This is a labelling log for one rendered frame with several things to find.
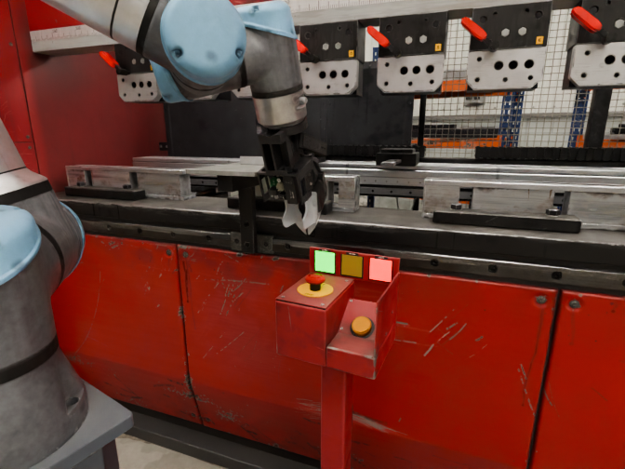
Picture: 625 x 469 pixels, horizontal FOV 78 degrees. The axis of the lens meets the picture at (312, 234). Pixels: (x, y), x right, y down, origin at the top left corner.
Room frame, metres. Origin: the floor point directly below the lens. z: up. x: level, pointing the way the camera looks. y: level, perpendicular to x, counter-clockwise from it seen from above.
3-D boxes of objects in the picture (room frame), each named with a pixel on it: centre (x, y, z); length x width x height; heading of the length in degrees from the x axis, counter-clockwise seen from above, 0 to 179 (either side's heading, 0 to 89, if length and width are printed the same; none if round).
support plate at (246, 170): (0.99, 0.16, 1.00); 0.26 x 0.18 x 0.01; 160
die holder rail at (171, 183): (1.32, 0.63, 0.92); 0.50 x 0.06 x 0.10; 70
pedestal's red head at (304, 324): (0.70, -0.05, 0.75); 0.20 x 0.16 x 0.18; 65
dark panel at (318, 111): (1.69, 0.16, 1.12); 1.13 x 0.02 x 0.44; 70
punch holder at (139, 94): (1.27, 0.51, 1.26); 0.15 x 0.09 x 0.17; 70
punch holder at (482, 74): (0.93, -0.43, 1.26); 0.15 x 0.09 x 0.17; 70
